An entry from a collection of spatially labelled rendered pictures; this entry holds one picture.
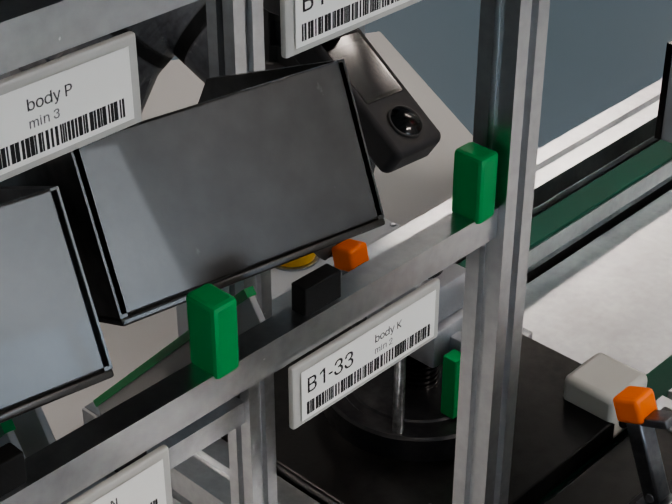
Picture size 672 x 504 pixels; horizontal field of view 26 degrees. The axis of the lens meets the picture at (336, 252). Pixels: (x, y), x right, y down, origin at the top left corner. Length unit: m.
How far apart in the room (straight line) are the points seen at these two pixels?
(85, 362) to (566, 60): 3.43
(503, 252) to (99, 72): 0.26
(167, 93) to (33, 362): 1.25
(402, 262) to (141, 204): 0.11
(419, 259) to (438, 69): 3.24
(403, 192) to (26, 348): 1.04
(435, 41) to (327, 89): 3.38
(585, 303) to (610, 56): 2.71
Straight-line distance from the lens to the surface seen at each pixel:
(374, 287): 0.58
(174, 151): 0.58
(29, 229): 0.53
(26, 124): 0.43
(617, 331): 1.26
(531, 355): 1.13
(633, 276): 1.33
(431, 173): 1.58
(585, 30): 4.11
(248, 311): 0.75
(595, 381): 1.07
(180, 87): 1.78
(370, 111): 0.95
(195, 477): 1.03
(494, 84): 0.61
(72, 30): 0.43
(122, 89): 0.45
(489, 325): 0.67
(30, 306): 0.53
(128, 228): 0.57
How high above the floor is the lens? 1.63
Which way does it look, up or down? 32 degrees down
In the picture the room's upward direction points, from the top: straight up
